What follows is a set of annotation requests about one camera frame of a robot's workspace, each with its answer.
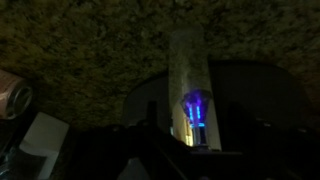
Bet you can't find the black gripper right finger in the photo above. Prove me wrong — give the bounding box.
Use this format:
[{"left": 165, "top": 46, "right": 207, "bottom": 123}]
[{"left": 223, "top": 100, "right": 268, "bottom": 153}]

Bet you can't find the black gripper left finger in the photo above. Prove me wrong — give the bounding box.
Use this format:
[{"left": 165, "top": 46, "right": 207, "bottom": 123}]
[{"left": 134, "top": 100, "right": 176, "bottom": 158}]

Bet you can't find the black air fryer body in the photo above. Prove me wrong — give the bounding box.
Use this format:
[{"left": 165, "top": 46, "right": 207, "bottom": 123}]
[{"left": 120, "top": 59, "right": 313, "bottom": 134}]

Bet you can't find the white rectangular object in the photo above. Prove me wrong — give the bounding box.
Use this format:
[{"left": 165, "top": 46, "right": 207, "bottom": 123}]
[{"left": 18, "top": 111, "right": 70, "bottom": 180}]

